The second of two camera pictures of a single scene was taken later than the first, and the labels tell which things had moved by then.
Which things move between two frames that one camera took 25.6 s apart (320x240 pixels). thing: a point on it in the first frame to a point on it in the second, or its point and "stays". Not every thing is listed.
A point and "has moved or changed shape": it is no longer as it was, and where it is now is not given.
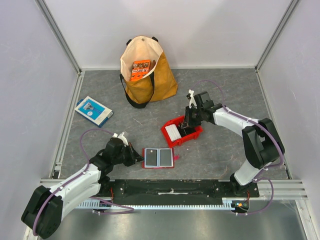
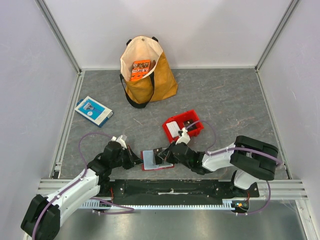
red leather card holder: x=158 y=158 has moved or changed shape
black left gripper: x=132 y=152 stays
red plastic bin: x=198 y=130 has moved or changed shape
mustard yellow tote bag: x=160 y=82 stays
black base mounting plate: x=175 y=190 stays
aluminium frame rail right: x=293 y=6 stays
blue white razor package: x=94 y=111 stays
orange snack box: x=140 y=68 stays
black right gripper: x=191 y=114 to x=170 y=152
